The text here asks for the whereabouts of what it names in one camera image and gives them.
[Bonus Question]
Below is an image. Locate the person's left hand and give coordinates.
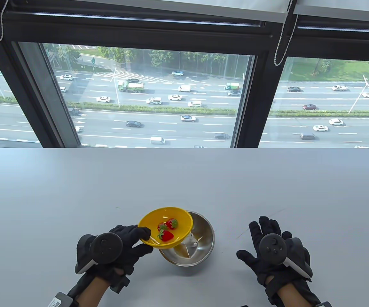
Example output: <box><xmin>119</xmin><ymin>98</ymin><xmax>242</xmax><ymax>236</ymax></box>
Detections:
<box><xmin>75</xmin><ymin>225</ymin><xmax>154</xmax><ymax>293</ymax></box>

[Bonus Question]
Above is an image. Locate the person's right hand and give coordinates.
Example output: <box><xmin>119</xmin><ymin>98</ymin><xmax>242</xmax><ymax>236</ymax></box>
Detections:
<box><xmin>237</xmin><ymin>216</ymin><xmax>313</xmax><ymax>287</ymax></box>

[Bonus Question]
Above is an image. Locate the yellow plastic bowl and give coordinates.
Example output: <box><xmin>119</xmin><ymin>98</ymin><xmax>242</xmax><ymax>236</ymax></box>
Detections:
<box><xmin>138</xmin><ymin>207</ymin><xmax>193</xmax><ymax>249</ymax></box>

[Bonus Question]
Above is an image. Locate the stainless steel mixing bowl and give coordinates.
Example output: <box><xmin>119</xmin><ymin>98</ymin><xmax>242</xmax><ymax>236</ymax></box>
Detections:
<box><xmin>158</xmin><ymin>211</ymin><xmax>215</xmax><ymax>267</ymax></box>

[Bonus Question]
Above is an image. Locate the person's right forearm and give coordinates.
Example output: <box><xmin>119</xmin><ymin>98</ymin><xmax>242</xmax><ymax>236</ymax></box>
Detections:
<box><xmin>266</xmin><ymin>278</ymin><xmax>322</xmax><ymax>307</ymax></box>

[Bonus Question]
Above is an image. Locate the person's left forearm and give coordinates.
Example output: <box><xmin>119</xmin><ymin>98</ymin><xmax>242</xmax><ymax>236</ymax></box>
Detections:
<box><xmin>68</xmin><ymin>273</ymin><xmax>110</xmax><ymax>307</ymax></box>

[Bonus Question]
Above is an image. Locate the black right hand controller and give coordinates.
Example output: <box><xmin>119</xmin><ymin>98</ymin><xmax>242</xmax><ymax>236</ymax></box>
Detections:
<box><xmin>260</xmin><ymin>233</ymin><xmax>313</xmax><ymax>279</ymax></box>

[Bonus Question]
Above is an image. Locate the black hand controller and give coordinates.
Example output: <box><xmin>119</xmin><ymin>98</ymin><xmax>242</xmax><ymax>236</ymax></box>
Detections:
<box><xmin>260</xmin><ymin>233</ymin><xmax>313</xmax><ymax>279</ymax></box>
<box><xmin>75</xmin><ymin>232</ymin><xmax>123</xmax><ymax>274</ymax></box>

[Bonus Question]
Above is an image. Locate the black left hand controller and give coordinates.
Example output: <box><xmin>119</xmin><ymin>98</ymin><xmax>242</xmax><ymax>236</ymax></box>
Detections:
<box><xmin>75</xmin><ymin>232</ymin><xmax>123</xmax><ymax>274</ymax></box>

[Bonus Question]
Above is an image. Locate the white roller blind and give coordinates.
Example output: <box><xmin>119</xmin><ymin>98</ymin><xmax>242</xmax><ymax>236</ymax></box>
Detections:
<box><xmin>293</xmin><ymin>0</ymin><xmax>369</xmax><ymax>25</ymax></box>
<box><xmin>167</xmin><ymin>0</ymin><xmax>297</xmax><ymax>24</ymax></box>

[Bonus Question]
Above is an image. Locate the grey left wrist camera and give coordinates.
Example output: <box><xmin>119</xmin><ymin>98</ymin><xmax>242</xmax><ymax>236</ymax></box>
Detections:
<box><xmin>45</xmin><ymin>293</ymin><xmax>74</xmax><ymax>307</ymax></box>

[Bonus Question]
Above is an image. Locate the black window frame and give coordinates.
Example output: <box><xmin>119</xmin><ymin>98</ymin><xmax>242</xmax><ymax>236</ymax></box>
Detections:
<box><xmin>0</xmin><ymin>0</ymin><xmax>369</xmax><ymax>148</ymax></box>

